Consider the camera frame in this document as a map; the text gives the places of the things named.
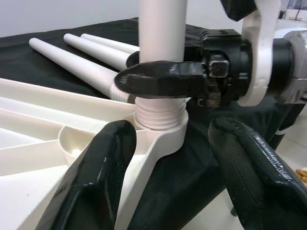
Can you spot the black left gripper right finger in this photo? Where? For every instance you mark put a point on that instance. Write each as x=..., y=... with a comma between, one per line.
x=259, y=182

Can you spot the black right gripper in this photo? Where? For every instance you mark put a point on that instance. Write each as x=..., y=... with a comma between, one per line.
x=235, y=60

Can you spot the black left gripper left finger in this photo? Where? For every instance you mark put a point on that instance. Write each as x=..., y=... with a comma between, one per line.
x=91, y=182

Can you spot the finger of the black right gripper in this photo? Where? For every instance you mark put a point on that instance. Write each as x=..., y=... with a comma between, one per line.
x=133, y=60
x=158, y=80

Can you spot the white plastic table leg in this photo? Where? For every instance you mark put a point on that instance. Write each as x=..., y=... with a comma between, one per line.
x=163, y=31
x=72, y=64
x=96, y=49
x=108, y=42

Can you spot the white plastic children table top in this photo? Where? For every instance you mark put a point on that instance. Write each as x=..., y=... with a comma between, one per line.
x=24, y=182

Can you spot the black cloth table cover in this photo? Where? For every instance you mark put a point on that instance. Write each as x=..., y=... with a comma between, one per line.
x=192, y=155

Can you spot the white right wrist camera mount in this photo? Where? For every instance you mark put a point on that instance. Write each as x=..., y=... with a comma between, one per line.
x=259, y=72

